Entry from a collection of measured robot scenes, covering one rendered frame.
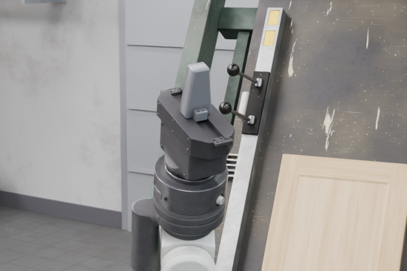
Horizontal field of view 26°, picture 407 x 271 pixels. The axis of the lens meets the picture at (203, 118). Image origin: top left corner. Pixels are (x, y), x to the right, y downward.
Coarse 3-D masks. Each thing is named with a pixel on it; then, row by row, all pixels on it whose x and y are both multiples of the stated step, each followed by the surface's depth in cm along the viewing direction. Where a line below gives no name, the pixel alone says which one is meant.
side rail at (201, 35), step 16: (208, 0) 280; (224, 0) 289; (192, 16) 280; (208, 16) 278; (192, 32) 277; (208, 32) 279; (192, 48) 275; (208, 48) 280; (208, 64) 281; (176, 80) 273
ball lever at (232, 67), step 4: (232, 64) 255; (236, 64) 256; (228, 68) 255; (232, 68) 255; (236, 68) 255; (228, 72) 255; (232, 72) 255; (236, 72) 255; (240, 72) 258; (244, 76) 258; (248, 76) 259; (252, 80) 260; (256, 80) 261; (260, 80) 261; (256, 84) 261; (260, 84) 261
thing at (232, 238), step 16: (272, 48) 266; (256, 64) 266; (272, 64) 264; (272, 80) 265; (240, 144) 258; (256, 144) 256; (240, 160) 256; (256, 160) 257; (240, 176) 254; (240, 192) 252; (240, 208) 250; (224, 224) 250; (240, 224) 248; (224, 240) 248; (240, 240) 249; (224, 256) 247
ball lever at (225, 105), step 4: (220, 104) 252; (224, 104) 251; (228, 104) 251; (220, 108) 251; (224, 108) 251; (228, 108) 251; (220, 112) 252; (224, 112) 251; (228, 112) 252; (232, 112) 254; (236, 112) 254; (240, 116) 256; (244, 116) 256; (252, 116) 258; (248, 120) 257; (252, 120) 257; (248, 124) 258; (252, 124) 257
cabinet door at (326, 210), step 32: (288, 160) 253; (320, 160) 249; (352, 160) 246; (288, 192) 249; (320, 192) 246; (352, 192) 243; (384, 192) 240; (288, 224) 246; (320, 224) 243; (352, 224) 240; (384, 224) 236; (288, 256) 243; (320, 256) 239; (352, 256) 236; (384, 256) 233
